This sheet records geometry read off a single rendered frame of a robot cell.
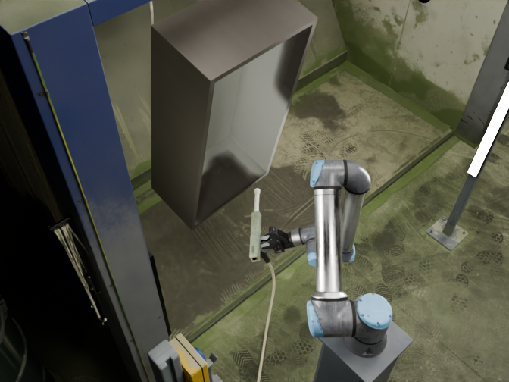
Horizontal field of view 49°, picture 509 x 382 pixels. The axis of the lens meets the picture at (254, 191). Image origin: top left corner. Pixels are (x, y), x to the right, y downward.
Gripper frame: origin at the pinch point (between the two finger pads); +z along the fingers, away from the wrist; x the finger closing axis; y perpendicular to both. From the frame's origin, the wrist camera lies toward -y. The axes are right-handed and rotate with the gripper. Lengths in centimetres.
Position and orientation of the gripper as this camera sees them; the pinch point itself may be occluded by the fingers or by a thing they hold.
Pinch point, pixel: (255, 243)
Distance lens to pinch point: 296.3
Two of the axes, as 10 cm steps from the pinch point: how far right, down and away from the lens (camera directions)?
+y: 3.7, 6.4, 6.7
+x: 0.2, -7.3, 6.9
